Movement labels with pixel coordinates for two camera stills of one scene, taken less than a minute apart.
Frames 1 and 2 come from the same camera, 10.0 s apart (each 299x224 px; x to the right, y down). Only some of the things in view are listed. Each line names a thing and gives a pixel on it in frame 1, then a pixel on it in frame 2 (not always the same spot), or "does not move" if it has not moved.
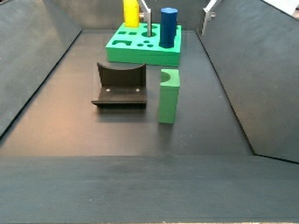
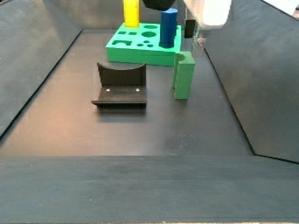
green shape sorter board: x=132 y=46 does not move
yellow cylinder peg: x=131 y=13 does not move
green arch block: x=168 y=95 → x=182 y=75
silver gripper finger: x=210 y=16 → x=210 y=13
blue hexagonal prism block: x=167 y=26 does not move
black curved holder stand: x=123 y=88 does not move
